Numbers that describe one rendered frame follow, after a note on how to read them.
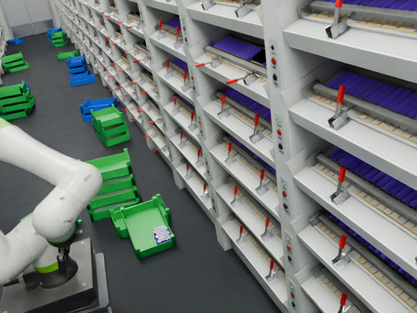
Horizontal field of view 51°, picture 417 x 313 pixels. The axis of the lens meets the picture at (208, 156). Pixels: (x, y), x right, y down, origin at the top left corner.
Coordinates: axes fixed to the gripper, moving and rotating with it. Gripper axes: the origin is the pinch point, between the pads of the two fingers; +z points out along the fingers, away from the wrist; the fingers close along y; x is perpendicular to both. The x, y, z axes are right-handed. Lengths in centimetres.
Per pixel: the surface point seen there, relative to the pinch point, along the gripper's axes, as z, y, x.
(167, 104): 58, 99, -32
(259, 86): -50, 39, -56
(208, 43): -21, 78, -44
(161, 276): 55, 2, -33
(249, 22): -66, 48, -49
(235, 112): -17, 50, -55
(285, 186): -41, 11, -64
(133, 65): 97, 153, -8
